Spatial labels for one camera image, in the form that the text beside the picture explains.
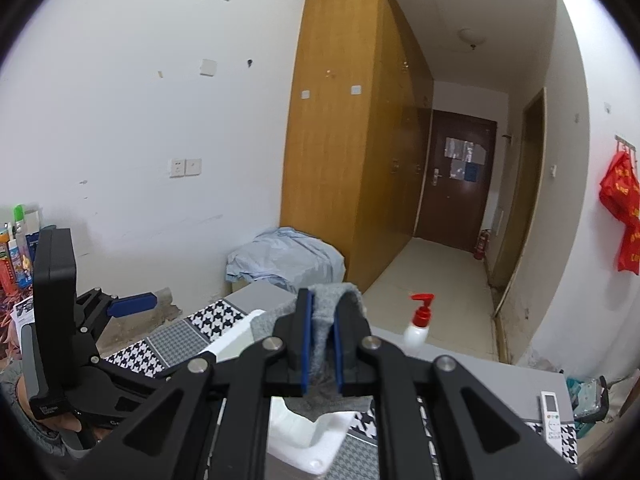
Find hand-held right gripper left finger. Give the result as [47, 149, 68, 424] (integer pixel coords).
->
[75, 287, 316, 480]

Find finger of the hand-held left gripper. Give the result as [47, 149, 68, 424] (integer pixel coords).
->
[92, 357, 173, 396]
[75, 286, 159, 331]

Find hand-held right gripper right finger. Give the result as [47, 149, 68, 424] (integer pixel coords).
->
[332, 300, 581, 480]

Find grey sock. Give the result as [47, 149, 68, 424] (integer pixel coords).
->
[250, 282, 373, 423]

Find white foam box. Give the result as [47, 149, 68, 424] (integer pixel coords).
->
[205, 309, 373, 473]

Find person's left forearm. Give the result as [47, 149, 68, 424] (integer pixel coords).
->
[0, 365, 96, 466]

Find person's left hand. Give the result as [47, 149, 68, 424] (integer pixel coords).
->
[12, 372, 85, 435]

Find printed magazine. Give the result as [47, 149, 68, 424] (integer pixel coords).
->
[0, 295, 36, 356]

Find blue carton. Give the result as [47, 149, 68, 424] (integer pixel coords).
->
[15, 232, 43, 288]

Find white bottle red pump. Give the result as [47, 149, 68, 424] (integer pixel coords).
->
[402, 292, 436, 356]

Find houndstooth tablecloth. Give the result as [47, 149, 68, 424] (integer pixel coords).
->
[100, 297, 581, 480]

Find light blue cloth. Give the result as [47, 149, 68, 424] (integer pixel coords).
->
[225, 226, 346, 295]

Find green cap bottle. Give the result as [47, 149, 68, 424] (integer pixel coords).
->
[11, 204, 28, 261]

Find dark brown door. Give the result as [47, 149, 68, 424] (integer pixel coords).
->
[415, 109, 497, 253]

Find wooden wardrobe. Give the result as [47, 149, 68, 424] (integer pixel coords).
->
[280, 0, 435, 293]

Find white remote control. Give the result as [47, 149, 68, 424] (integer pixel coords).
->
[540, 391, 581, 463]

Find paper notices on door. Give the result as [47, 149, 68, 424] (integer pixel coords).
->
[444, 136, 487, 181]

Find teal patterned bag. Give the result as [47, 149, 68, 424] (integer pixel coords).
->
[565, 375, 610, 423]

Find wooden side door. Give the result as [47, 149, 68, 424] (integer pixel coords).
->
[490, 87, 548, 288]

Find red plastic bag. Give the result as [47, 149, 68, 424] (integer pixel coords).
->
[599, 150, 640, 223]
[617, 217, 640, 276]

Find ceiling lamp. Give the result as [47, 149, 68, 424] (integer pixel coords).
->
[457, 28, 487, 51]

